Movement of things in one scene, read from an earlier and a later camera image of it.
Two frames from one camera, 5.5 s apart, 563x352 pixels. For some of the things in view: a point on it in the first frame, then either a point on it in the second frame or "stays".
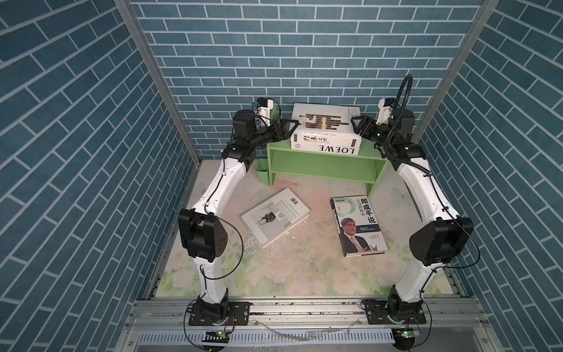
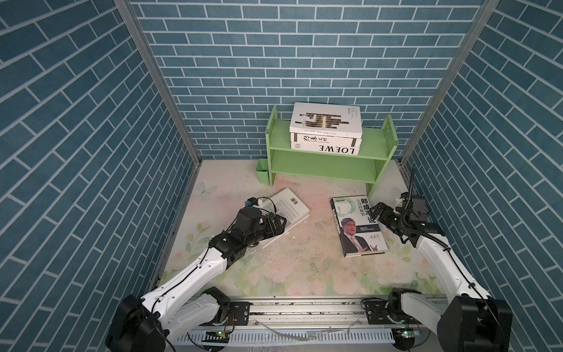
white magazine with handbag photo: (273, 217) stays
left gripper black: (281, 136) to (279, 229)
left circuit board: (216, 336) stays
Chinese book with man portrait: (357, 227) stays
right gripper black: (364, 125) to (384, 217)
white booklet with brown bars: (324, 116) stays
